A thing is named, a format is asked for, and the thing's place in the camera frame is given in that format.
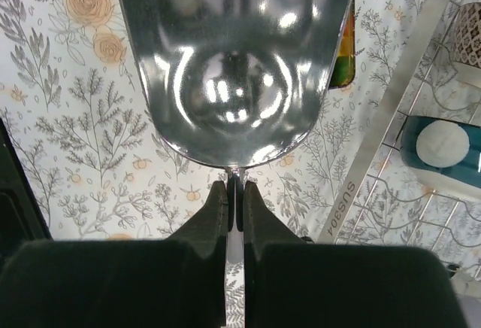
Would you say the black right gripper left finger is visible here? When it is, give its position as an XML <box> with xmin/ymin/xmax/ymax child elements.
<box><xmin>1</xmin><ymin>181</ymin><xmax>228</xmax><ymax>327</ymax></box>

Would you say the teal and white container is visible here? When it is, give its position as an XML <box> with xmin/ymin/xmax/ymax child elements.
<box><xmin>400</xmin><ymin>115</ymin><xmax>480</xmax><ymax>202</ymax></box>

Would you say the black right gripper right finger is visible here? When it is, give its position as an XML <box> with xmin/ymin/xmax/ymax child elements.
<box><xmin>244</xmin><ymin>182</ymin><xmax>466</xmax><ymax>327</ymax></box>

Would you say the stainless steel dish rack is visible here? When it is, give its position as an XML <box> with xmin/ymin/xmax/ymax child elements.
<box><xmin>317</xmin><ymin>0</ymin><xmax>480</xmax><ymax>278</ymax></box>

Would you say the silver metal scoop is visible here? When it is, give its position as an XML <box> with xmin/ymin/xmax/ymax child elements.
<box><xmin>110</xmin><ymin>0</ymin><xmax>358</xmax><ymax>231</ymax></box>

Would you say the gold tin of star candies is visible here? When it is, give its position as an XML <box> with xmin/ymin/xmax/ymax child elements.
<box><xmin>329</xmin><ymin>3</ymin><xmax>355</xmax><ymax>89</ymax></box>

